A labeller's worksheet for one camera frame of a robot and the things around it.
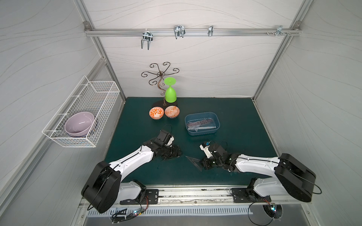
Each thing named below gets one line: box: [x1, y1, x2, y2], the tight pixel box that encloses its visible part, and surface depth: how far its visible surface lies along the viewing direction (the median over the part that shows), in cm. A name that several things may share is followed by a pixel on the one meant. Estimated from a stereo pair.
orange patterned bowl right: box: [164, 105, 181, 119], surface depth 111 cm
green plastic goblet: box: [164, 76, 177, 104], surface depth 93 cm
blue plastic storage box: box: [184, 112, 221, 136], surface depth 104 cm
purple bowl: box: [64, 111, 95, 138], surface depth 62 cm
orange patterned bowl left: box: [148, 106, 165, 121], surface depth 110 cm
